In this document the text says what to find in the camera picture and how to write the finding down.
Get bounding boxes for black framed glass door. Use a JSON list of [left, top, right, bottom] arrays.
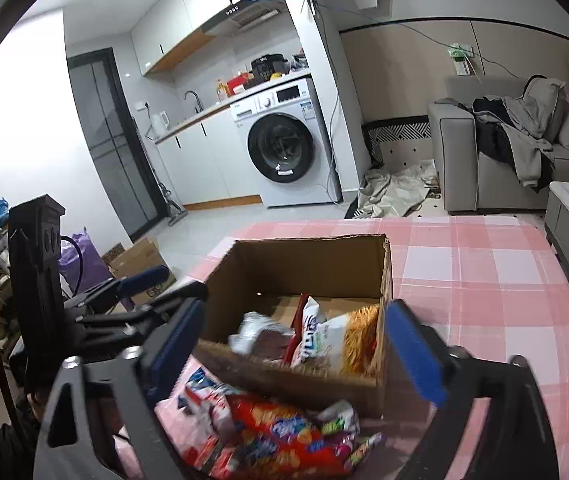
[[67, 47, 170, 244]]

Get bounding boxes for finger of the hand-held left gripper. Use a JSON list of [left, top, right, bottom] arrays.
[[66, 266, 171, 314], [77, 280, 210, 342]]

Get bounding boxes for open cardboard carton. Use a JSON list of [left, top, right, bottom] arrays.
[[102, 237, 178, 307]]

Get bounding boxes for grey sofa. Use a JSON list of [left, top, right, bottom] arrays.
[[427, 74, 569, 214]]

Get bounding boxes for white base cabinets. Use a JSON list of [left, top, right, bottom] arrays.
[[154, 109, 264, 212]]

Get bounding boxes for purple plastic bag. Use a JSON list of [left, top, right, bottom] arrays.
[[59, 227, 116, 297]]

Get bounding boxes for white wall power strip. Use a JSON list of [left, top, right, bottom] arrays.
[[447, 42, 476, 77]]

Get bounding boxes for red box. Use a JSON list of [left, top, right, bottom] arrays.
[[227, 74, 254, 95]]

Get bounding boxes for large red chip bag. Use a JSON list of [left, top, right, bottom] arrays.
[[204, 394, 357, 480]]

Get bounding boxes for white green snack packet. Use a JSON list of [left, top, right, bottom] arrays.
[[314, 400, 361, 436]]

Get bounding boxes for red white snack bag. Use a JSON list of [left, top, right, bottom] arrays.
[[178, 367, 238, 428]]

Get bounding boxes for pink candy packet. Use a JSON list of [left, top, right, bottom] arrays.
[[341, 432, 384, 473]]

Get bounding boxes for white electric kettle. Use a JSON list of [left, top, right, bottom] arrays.
[[148, 111, 171, 138]]

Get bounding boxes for brown cardboard box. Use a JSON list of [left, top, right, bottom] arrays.
[[197, 234, 395, 418]]

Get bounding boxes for range hood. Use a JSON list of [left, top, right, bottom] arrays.
[[209, 0, 285, 37]]

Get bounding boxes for pink plaid tablecloth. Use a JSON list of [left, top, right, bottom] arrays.
[[114, 215, 569, 480]]

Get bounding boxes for white wall cabinets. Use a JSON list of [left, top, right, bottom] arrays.
[[129, 0, 295, 77]]

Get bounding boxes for black garment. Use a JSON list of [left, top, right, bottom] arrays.
[[471, 97, 521, 162]]

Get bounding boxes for white orange chip bag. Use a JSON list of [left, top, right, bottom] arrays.
[[284, 295, 383, 377]]

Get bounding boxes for beige cloth on floor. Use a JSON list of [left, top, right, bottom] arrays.
[[347, 160, 440, 220]]

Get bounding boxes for white washing machine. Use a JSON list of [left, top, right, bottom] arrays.
[[229, 77, 342, 208]]

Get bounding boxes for floor mop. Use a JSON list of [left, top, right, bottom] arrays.
[[157, 180, 189, 227]]

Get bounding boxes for grey jacket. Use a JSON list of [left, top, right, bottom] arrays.
[[501, 76, 568, 189]]

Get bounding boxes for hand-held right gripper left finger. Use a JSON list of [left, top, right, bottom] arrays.
[[33, 297, 210, 480]]

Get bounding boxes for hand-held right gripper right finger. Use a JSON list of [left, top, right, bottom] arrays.
[[384, 299, 560, 480]]

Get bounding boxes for white silver snack packet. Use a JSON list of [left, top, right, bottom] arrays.
[[228, 311, 296, 357]]

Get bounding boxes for black patterned panel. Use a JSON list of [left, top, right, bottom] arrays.
[[361, 115, 433, 169]]

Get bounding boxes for black kitchen appliance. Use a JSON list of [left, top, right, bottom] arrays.
[[250, 54, 290, 82]]

